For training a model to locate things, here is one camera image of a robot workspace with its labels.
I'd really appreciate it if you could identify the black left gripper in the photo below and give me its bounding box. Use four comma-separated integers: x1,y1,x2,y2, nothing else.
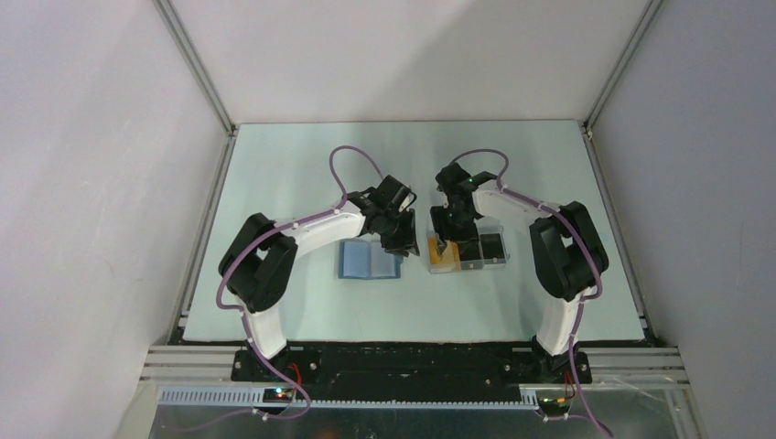
379,207,420,258

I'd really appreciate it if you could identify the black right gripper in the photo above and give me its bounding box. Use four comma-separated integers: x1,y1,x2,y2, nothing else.
431,203,480,254

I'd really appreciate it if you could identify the blue leather card holder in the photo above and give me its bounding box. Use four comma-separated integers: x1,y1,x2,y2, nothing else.
338,240,404,281

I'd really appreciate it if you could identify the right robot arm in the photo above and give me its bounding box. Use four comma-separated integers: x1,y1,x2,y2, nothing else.
430,163,609,382

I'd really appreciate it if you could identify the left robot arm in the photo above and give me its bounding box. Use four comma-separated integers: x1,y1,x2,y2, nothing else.
216,176,419,381

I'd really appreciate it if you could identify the gold credit card stack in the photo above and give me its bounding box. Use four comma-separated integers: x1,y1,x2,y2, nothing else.
428,236,460,273

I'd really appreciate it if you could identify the clear acrylic card tray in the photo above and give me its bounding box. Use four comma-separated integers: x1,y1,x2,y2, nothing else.
427,226,511,274

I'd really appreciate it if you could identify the black credit card stack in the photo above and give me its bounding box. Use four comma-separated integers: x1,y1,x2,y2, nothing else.
458,233,508,271

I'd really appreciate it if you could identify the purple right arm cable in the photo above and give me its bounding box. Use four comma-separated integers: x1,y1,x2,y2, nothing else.
449,148,613,437

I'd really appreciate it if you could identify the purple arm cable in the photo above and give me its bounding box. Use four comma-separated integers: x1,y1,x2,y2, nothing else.
449,148,613,437
216,145,384,423

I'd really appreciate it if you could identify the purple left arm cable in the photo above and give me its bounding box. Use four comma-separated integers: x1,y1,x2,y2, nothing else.
216,145,384,423

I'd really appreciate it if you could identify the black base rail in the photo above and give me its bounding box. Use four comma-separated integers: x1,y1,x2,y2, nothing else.
231,340,592,403

